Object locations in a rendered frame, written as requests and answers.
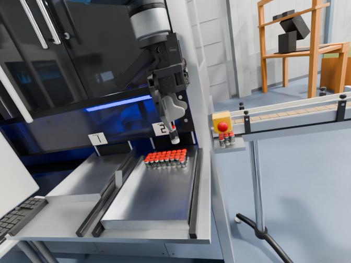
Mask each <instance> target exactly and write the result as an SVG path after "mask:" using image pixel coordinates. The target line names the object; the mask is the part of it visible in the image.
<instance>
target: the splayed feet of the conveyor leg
mask: <svg viewBox="0 0 351 263"><path fill-rule="evenodd" d="M235 221H236V222H237V223H241V222H244V223H246V224H248V225H249V226H250V227H251V228H253V229H254V232H255V236H256V237H257V238H259V239H261V240H266V241H267V242H268V243H269V245H270V246H271V247H272V248H273V250H274V251H276V253H277V254H278V256H279V257H280V258H281V259H282V261H283V262H284V263H293V261H292V260H291V259H290V258H289V257H288V256H287V254H286V253H285V252H284V251H283V250H282V248H281V247H280V246H279V245H278V244H277V243H276V242H275V241H274V240H273V239H272V237H271V236H270V235H269V234H268V231H267V228H266V226H265V231H264V232H259V231H258V230H257V229H256V223H255V222H254V221H252V220H251V219H249V218H248V217H246V216H244V215H242V214H240V213H238V212H237V214H236V217H235Z"/></svg>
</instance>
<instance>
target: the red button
mask: <svg viewBox="0 0 351 263"><path fill-rule="evenodd" d="M217 127H218V130H219V131H220V132H225V131H227V129H228V124H227V123H226V122H220V123H219V124H218V126H217Z"/></svg>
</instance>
